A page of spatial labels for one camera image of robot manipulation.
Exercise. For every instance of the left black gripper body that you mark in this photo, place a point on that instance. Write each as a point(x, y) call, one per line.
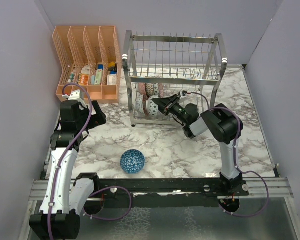
point(96, 119)

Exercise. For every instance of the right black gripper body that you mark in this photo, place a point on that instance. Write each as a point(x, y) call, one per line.
point(176, 110)

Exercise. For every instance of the blue floral bowl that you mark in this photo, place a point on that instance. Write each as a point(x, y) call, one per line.
point(152, 108)

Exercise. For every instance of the brown patterned bowl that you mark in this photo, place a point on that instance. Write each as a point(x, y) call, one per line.
point(149, 88)

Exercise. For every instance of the pink circle pattern bowl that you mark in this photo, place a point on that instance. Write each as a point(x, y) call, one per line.
point(158, 89)

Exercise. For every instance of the red geometric bowl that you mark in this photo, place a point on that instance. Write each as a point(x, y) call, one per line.
point(140, 105)

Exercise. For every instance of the blue triangle bowl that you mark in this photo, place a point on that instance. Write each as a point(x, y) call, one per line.
point(132, 161)

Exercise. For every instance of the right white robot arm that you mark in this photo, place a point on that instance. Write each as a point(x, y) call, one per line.
point(222, 123)

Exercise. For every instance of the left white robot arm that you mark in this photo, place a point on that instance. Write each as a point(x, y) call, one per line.
point(59, 214)

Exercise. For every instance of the steel dish rack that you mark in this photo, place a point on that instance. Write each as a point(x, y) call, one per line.
point(195, 63)

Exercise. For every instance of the orange white box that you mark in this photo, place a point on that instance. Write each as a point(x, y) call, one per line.
point(84, 75)

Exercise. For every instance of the small bottle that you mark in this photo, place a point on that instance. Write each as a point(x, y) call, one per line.
point(71, 77)

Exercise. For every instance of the white label box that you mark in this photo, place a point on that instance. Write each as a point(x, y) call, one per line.
point(112, 79)

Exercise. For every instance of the green white box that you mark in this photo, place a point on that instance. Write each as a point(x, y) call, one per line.
point(97, 77)

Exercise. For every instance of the peach desk organizer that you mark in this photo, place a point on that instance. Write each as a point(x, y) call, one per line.
point(89, 56)

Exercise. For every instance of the yellow black item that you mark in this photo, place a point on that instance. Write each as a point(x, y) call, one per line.
point(112, 66)

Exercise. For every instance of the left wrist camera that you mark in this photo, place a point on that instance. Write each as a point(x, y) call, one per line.
point(77, 95)

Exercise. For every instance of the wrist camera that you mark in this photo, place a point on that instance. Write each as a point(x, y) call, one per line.
point(77, 95)
point(183, 94)

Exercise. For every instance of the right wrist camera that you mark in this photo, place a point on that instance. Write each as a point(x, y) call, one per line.
point(183, 94)

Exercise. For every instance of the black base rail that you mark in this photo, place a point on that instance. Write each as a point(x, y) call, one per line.
point(161, 192)

